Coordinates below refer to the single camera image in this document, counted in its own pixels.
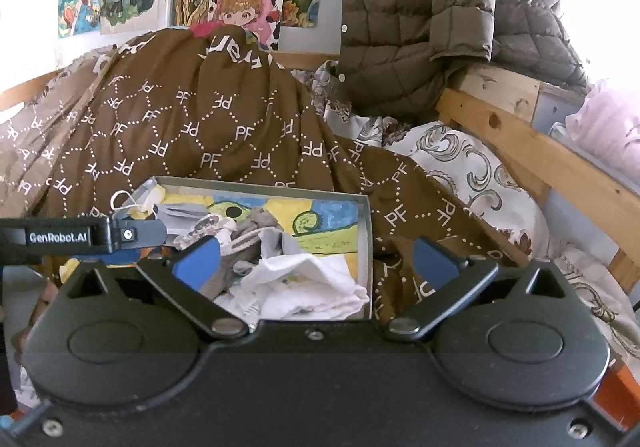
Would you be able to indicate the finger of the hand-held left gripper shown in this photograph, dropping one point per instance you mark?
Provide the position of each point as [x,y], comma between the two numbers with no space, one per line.
[142,233]

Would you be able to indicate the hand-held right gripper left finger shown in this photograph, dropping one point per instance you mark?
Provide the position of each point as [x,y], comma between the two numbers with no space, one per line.
[192,261]

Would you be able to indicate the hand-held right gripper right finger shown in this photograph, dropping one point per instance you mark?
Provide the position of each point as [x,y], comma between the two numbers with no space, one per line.
[436,261]

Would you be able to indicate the grey face mask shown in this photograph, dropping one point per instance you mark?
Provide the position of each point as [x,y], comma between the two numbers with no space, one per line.
[175,217]

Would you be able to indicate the grey shallow box painted inside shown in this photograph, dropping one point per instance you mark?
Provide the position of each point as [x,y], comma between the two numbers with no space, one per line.
[325,222]

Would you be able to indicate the white blue-printed cloth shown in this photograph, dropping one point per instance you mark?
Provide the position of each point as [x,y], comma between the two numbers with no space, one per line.
[310,277]

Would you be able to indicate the person's left hand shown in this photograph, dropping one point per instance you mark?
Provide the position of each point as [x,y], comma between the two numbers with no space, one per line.
[46,294]

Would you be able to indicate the white lacy cloth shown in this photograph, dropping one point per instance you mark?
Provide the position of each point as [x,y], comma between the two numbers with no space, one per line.
[200,229]

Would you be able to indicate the white floral pillow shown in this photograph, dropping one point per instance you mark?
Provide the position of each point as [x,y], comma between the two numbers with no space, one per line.
[475,177]

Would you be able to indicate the brown monogram duvet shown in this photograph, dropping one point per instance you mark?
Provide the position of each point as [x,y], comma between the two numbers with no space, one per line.
[200,127]

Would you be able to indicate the magenta cloth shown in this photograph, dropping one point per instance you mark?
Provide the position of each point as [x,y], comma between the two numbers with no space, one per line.
[205,29]

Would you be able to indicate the pale pink cloth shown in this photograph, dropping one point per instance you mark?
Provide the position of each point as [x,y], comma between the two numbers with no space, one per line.
[610,127]

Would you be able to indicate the olive quilted jacket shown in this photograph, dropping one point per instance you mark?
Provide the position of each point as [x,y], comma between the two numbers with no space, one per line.
[400,17]

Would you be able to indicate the pink-framed figure poster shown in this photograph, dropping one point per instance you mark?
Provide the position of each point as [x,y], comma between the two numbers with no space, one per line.
[245,7]

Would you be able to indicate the grey-brown quilted jacket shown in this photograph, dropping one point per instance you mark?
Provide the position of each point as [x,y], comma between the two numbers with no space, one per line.
[540,2]

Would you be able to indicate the wooden bed frame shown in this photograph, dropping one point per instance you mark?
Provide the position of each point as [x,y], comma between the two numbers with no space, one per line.
[550,162]

